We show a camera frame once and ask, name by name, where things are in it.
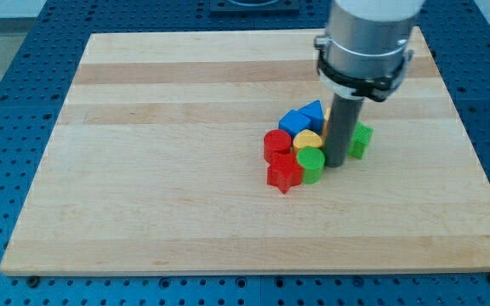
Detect yellow heart block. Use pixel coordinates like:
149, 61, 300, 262
293, 129, 323, 153

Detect red star block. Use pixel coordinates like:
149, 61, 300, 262
266, 153, 304, 194

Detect green cylinder block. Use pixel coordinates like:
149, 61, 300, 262
296, 147, 325, 184

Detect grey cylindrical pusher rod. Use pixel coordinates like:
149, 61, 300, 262
324, 95, 364, 167

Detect red cylinder block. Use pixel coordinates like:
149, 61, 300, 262
263, 129, 292, 163

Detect green star block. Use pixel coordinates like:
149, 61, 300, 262
348, 122, 373, 159

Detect yellow block behind rod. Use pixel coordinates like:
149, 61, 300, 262
321, 107, 331, 141

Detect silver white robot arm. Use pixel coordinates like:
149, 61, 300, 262
314, 0, 424, 167

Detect blue triangle block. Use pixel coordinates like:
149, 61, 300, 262
298, 99, 325, 134

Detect light wooden board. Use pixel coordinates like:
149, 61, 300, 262
0, 29, 490, 276

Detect blue cube block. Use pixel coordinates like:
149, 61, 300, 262
278, 110, 311, 138

